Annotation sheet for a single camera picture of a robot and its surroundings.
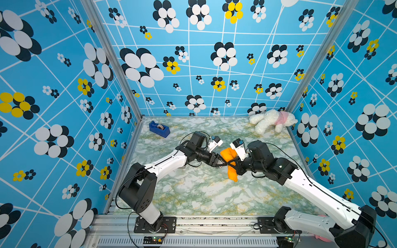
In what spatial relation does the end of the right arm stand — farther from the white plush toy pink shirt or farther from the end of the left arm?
the white plush toy pink shirt

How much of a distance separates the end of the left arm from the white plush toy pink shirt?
19.6 inches

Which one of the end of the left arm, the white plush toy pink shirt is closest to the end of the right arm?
the end of the left arm

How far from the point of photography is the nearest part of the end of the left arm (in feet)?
2.22

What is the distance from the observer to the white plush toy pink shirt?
42.3 inches
